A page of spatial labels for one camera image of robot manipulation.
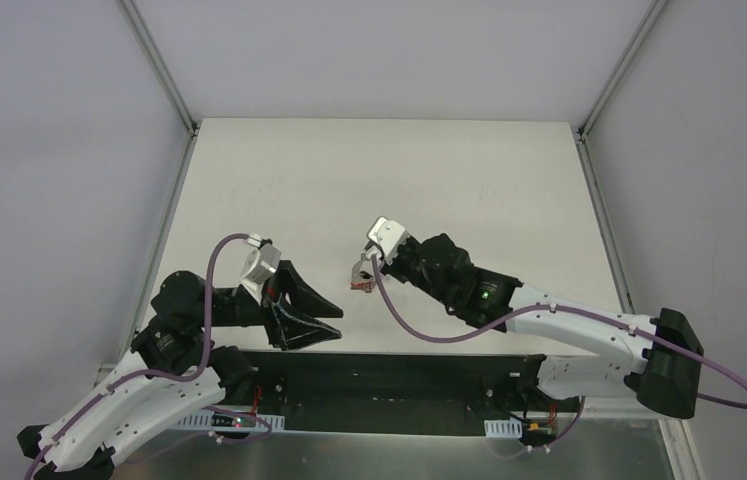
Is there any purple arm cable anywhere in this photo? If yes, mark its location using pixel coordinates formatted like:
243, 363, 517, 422
23, 232, 275, 480
370, 254, 747, 458

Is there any metal base plate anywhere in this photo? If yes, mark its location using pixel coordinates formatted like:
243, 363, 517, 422
113, 420, 675, 479

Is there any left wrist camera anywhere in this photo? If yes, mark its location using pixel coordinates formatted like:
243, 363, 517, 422
240, 234, 282, 304

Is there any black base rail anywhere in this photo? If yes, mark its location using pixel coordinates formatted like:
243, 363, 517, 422
219, 350, 579, 436

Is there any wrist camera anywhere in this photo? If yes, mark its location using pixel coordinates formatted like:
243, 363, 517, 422
364, 216, 410, 264
240, 234, 282, 304

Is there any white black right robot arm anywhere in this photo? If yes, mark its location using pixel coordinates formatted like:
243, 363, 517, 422
367, 232, 704, 419

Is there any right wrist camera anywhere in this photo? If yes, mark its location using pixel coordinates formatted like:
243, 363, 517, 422
364, 216, 410, 264

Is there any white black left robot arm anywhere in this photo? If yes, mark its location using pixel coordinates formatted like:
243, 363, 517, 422
17, 258, 344, 479

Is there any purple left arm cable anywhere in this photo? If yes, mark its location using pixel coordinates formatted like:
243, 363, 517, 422
23, 232, 275, 480

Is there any large steel keyring plate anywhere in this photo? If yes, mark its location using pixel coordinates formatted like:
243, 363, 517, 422
350, 249, 378, 293

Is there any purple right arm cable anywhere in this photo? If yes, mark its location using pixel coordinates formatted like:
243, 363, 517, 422
370, 254, 747, 458

